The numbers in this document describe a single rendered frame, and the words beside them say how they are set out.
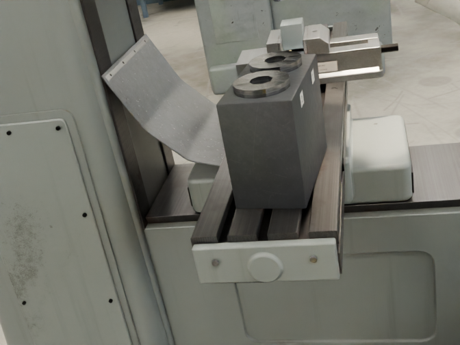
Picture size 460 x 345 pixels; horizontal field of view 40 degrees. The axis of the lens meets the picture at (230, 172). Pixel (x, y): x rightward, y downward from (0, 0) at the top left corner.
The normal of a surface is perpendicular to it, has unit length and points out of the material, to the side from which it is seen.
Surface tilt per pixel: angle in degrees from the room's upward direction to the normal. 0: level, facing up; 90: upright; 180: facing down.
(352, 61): 90
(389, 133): 0
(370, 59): 90
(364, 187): 90
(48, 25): 88
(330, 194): 0
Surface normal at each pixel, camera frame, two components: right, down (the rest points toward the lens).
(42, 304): -0.18, 0.44
